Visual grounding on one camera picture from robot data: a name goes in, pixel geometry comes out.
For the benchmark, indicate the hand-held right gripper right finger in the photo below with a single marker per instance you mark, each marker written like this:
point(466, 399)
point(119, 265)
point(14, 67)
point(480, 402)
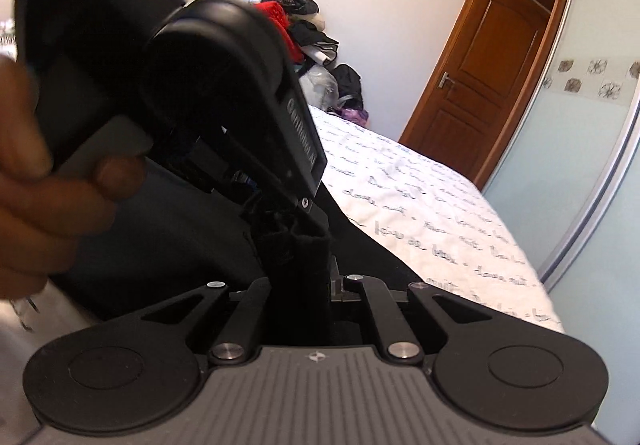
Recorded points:
point(382, 320)

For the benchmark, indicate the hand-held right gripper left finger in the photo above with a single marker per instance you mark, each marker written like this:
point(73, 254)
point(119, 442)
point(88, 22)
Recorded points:
point(245, 320)

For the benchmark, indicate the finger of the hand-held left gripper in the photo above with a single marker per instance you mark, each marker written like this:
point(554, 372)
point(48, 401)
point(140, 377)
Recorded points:
point(280, 190)

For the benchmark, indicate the black pants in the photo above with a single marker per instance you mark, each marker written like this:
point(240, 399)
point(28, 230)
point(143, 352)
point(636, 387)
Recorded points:
point(300, 275)

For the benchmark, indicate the person's left hand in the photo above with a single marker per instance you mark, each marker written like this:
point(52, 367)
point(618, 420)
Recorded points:
point(45, 205)

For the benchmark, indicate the purple bag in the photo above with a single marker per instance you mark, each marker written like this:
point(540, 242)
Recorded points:
point(356, 116)

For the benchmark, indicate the clear plastic bag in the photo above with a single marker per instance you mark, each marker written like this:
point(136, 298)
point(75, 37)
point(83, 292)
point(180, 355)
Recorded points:
point(320, 87)

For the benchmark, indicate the white script printed blanket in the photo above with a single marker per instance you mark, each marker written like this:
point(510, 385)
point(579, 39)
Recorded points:
point(425, 205)

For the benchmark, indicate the black bag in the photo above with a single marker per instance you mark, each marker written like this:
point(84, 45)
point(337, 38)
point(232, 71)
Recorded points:
point(350, 85)

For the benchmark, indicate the pile of clothes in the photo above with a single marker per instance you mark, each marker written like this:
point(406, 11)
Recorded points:
point(295, 25)

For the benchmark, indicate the wooden door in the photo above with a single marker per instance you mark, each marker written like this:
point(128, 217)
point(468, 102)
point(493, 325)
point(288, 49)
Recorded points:
point(480, 80)

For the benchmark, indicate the sliding glass wardrobe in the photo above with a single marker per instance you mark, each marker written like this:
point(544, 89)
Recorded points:
point(585, 140)

